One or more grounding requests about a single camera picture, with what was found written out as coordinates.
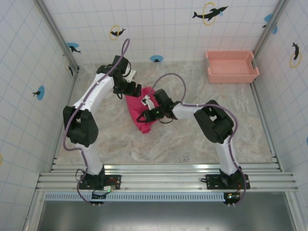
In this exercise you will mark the pink long pants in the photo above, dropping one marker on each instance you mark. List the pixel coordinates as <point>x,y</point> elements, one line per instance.
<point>137,108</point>

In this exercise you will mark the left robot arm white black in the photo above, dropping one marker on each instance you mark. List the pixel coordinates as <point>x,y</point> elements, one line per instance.
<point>92,156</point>

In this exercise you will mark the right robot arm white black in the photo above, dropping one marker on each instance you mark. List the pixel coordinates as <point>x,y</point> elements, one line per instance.
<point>211,120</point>

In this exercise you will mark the blue oval sticker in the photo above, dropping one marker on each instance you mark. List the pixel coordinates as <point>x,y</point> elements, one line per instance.
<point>156,58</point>

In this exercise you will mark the half hidden dolphin sticker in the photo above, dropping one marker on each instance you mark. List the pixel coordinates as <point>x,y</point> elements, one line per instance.
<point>69,68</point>

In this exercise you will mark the shark blue circle sticker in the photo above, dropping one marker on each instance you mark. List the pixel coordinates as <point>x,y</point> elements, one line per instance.
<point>73,47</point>

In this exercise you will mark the pink plastic basket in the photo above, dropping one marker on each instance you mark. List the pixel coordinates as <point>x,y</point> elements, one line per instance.
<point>231,72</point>

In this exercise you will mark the left green circuit board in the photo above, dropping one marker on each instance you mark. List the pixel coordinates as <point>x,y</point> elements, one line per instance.
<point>108,188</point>

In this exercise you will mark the green circuit board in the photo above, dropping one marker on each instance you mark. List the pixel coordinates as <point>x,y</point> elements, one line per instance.
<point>108,188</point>
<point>232,196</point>

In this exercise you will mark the blue circle fish sticker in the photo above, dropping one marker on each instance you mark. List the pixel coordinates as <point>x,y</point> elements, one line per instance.
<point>41,92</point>

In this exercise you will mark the right green circuit board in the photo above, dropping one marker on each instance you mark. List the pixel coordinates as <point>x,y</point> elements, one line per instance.
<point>232,196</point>

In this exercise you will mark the blue patch sticker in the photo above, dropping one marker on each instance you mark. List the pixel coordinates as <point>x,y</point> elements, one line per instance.
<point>268,18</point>

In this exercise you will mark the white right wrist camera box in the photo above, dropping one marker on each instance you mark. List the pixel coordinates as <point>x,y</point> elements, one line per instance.
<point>148,101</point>

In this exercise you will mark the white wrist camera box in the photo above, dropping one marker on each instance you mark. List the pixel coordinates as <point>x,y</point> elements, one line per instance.
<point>148,101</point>
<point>130,74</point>

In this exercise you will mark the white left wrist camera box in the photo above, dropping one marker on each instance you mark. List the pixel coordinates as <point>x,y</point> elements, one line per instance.
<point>130,74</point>

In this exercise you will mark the aluminium mounting rail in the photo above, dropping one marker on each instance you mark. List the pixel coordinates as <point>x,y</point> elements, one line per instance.
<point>163,178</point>

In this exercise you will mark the aluminium side rail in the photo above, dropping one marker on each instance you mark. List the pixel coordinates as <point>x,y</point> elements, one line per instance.
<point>264,115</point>
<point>63,115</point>

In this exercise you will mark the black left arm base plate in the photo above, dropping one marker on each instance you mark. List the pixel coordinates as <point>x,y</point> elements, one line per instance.
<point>115,180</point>

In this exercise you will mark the aluminium corner post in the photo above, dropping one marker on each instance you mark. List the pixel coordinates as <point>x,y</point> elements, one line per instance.
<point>270,27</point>
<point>55,33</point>

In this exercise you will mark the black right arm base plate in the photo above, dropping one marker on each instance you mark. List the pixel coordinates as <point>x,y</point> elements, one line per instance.
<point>211,181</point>

